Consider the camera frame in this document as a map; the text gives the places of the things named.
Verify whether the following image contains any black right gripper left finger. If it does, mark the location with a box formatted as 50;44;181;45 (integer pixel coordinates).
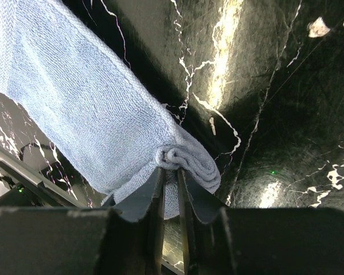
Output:
0;168;165;274

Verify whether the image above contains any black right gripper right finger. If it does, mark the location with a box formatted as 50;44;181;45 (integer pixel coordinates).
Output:
178;169;344;274

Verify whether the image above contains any blue white bear towel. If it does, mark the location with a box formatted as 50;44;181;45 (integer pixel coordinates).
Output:
0;1;221;219

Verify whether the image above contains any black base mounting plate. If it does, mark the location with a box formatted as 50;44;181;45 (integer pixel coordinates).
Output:
0;147;87;208

